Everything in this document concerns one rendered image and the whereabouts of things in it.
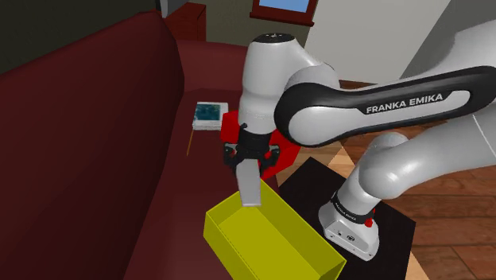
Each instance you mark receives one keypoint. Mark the yellow open box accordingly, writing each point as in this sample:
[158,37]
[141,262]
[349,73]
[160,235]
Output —
[267,240]

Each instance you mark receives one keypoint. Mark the window with red frame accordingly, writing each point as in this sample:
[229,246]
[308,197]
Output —
[285,7]

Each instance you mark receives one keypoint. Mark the white book with blue cover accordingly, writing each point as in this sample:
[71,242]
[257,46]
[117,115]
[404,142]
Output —
[209,114]

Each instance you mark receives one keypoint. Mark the black robot stand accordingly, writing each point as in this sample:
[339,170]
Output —
[310,194]

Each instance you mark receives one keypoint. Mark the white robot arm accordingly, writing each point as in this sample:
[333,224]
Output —
[329,116]

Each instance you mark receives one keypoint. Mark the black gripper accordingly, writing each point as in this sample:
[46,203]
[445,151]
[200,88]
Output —
[254,145]

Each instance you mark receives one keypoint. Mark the thin brown pencil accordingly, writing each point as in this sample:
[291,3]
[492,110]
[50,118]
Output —
[190,143]

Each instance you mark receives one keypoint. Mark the red box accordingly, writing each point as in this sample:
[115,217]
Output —
[288,153]

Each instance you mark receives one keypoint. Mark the reddish brown cabinet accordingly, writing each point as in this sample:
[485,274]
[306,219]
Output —
[190,23]

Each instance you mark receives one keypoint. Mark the grey rectangular remote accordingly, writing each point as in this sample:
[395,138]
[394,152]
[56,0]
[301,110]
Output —
[250,184]

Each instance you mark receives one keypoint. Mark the dark red sofa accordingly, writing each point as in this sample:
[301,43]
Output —
[85,135]

